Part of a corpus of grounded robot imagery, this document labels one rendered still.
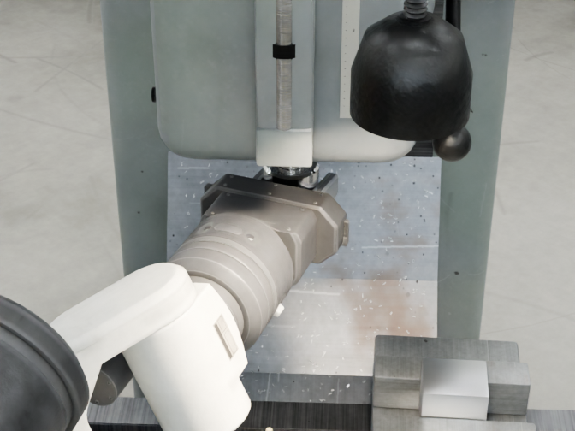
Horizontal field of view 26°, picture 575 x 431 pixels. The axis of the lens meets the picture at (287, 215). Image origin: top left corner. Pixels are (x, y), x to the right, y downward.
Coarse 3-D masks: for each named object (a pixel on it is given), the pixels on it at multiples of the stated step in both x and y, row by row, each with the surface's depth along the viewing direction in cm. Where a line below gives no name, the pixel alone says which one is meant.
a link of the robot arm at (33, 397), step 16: (0, 352) 54; (16, 352) 55; (0, 368) 54; (16, 368) 54; (32, 368) 55; (0, 384) 54; (16, 384) 54; (32, 384) 55; (48, 384) 55; (0, 400) 53; (16, 400) 54; (32, 400) 54; (48, 400) 55; (0, 416) 53; (16, 416) 54; (32, 416) 54; (48, 416) 55; (64, 416) 57
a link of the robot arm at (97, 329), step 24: (168, 264) 86; (120, 288) 86; (144, 288) 84; (168, 288) 83; (192, 288) 85; (72, 312) 86; (96, 312) 84; (120, 312) 82; (144, 312) 82; (168, 312) 83; (72, 336) 82; (96, 336) 81; (120, 336) 82; (144, 336) 83; (96, 360) 82
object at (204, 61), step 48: (192, 0) 87; (240, 0) 87; (336, 0) 86; (384, 0) 86; (192, 48) 89; (240, 48) 89; (336, 48) 88; (192, 96) 91; (240, 96) 91; (336, 96) 90; (192, 144) 93; (240, 144) 93; (336, 144) 92; (384, 144) 92
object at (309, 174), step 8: (264, 168) 103; (272, 168) 103; (280, 168) 103; (296, 168) 103; (304, 168) 103; (312, 168) 103; (264, 176) 104; (272, 176) 103; (280, 176) 102; (288, 176) 102; (296, 176) 102; (304, 176) 102; (312, 176) 103; (288, 184) 102; (296, 184) 102; (304, 184) 103
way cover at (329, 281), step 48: (192, 192) 147; (384, 192) 146; (384, 240) 146; (432, 240) 146; (336, 288) 147; (384, 288) 147; (432, 288) 146; (288, 336) 146; (336, 336) 146; (432, 336) 145; (288, 384) 144; (336, 384) 144
